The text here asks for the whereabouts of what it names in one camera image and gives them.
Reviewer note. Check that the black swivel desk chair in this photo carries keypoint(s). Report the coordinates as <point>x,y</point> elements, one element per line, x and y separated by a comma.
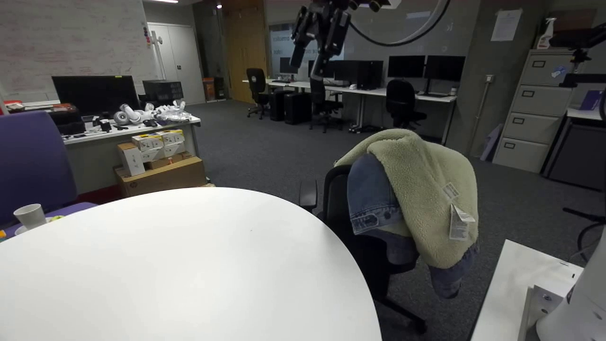
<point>318,100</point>
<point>404,100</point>
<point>258,87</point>

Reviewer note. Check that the white paper cup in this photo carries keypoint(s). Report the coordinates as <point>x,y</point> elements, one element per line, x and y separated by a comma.
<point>29,216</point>

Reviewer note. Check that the long white office desk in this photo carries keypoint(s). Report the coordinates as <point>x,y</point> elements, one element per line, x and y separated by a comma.
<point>366,91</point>

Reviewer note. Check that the black flat monitor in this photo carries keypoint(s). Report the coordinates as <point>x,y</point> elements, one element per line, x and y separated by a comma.
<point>370,72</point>
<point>407,66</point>
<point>341,68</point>
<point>445,66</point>
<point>288,62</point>

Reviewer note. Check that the white yellow carton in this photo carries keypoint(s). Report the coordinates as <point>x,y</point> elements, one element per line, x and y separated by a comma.
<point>161,142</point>

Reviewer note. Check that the white crumpled packaging pile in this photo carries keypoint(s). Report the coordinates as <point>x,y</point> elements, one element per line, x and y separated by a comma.
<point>152,113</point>

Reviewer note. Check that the black office chair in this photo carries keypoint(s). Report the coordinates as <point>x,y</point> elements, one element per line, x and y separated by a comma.
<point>353,220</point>

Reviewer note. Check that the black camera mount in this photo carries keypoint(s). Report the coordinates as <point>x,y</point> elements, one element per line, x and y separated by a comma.
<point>584,76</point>

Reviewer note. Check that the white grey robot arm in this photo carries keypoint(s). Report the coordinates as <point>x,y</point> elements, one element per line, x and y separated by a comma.
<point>580,303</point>

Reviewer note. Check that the blue denim fleece-lined jacket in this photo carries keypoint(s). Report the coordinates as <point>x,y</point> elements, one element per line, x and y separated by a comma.
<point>428,189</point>

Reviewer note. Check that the purple partition panel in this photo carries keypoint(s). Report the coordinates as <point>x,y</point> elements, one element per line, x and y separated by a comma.
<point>31,163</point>

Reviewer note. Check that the tan small carton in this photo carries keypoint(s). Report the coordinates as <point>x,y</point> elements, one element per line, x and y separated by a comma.
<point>129,157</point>

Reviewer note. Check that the grey cluttered desk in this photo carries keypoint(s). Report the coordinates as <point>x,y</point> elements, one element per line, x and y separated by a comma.
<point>95,151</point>

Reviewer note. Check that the white spray bottle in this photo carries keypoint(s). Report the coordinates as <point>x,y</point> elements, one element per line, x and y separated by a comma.
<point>544,32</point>

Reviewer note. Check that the black box on desk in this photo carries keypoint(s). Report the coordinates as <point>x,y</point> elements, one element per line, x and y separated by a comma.
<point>67,119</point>

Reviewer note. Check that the purple blue folder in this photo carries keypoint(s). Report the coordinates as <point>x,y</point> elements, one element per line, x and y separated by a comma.
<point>591,98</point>

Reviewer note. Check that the beige filing cabinet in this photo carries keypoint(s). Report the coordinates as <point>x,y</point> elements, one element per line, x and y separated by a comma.
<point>536,106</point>

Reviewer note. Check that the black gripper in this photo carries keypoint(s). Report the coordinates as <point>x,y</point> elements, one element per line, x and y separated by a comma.
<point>353,4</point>

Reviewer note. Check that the large brown cardboard box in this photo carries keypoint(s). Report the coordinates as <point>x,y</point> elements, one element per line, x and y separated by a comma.
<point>167,178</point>

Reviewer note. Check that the brown wooden door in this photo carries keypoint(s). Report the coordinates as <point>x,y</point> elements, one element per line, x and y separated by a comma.
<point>246,49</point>

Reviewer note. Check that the dark low cabinet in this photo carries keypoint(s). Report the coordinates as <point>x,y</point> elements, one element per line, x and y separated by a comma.
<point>578,151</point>

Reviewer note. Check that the black boxy monitor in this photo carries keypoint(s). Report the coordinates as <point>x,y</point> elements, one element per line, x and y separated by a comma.
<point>161,91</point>

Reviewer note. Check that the white door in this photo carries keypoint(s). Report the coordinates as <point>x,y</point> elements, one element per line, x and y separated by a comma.
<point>173,62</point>

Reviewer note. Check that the white paper wall notice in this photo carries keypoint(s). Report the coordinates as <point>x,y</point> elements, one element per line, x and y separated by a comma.
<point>506,22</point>

